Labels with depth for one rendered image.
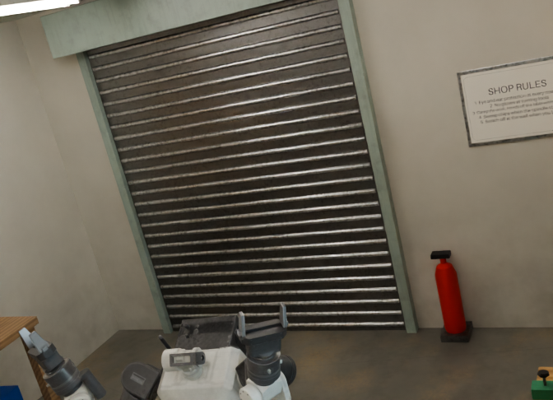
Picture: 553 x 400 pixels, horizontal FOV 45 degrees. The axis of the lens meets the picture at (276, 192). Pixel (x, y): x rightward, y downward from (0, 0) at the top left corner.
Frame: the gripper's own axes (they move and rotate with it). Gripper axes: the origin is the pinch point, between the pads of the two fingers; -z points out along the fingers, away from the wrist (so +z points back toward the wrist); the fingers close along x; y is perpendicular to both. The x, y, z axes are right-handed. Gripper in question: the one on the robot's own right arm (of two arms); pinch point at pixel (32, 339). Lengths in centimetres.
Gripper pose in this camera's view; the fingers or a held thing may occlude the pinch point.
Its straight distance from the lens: 206.8
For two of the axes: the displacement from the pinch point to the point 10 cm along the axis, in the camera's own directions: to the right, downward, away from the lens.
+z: 5.1, 8.1, 2.8
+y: -6.4, 5.8, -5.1
